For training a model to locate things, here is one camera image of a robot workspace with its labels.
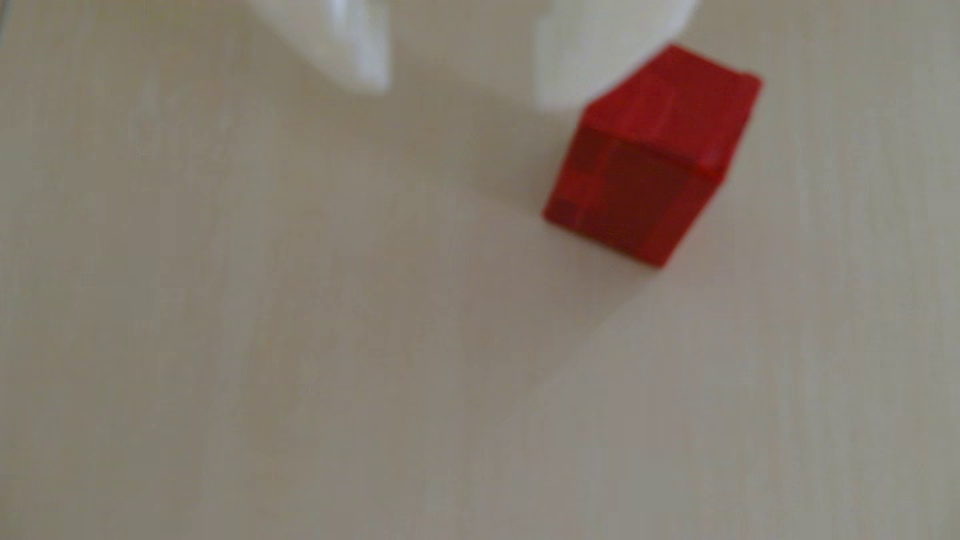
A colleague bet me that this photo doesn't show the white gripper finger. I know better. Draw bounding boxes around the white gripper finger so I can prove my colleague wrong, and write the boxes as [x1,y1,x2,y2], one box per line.
[246,0,393,96]
[534,0,702,114]

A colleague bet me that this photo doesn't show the red block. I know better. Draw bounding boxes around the red block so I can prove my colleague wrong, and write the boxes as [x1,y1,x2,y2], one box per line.
[541,42,765,270]

